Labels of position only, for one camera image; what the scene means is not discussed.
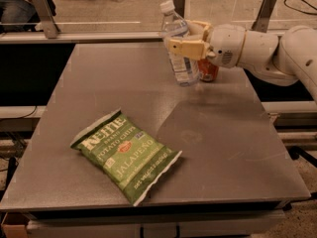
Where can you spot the orange soda can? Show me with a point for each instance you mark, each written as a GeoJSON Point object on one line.
{"type": "Point", "coordinates": [208, 71]}

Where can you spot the metal glass bracket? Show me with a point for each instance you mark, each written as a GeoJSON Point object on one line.
{"type": "Point", "coordinates": [46, 17]}
{"type": "Point", "coordinates": [263, 17]}
{"type": "Point", "coordinates": [179, 7]}

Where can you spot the cardboard box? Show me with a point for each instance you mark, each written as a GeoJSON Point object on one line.
{"type": "Point", "coordinates": [14, 225]}

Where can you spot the left metal glass bracket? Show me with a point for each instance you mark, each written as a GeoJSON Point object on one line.
{"type": "Point", "coordinates": [46, 17]}

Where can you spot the clear plastic water bottle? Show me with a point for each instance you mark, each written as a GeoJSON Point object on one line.
{"type": "Point", "coordinates": [174, 27]}

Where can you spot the glass barrier panel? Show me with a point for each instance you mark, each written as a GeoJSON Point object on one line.
{"type": "Point", "coordinates": [144, 15]}

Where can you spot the right metal glass bracket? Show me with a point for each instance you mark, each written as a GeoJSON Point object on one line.
{"type": "Point", "coordinates": [263, 17]}

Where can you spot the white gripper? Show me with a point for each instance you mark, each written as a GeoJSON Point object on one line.
{"type": "Point", "coordinates": [225, 45]}

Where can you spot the middle metal glass bracket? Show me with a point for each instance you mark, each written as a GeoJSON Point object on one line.
{"type": "Point", "coordinates": [179, 7]}

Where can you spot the green jalapeno chips bag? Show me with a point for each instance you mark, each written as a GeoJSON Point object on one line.
{"type": "Point", "coordinates": [128, 155]}

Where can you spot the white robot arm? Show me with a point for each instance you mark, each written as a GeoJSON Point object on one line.
{"type": "Point", "coordinates": [280, 60]}

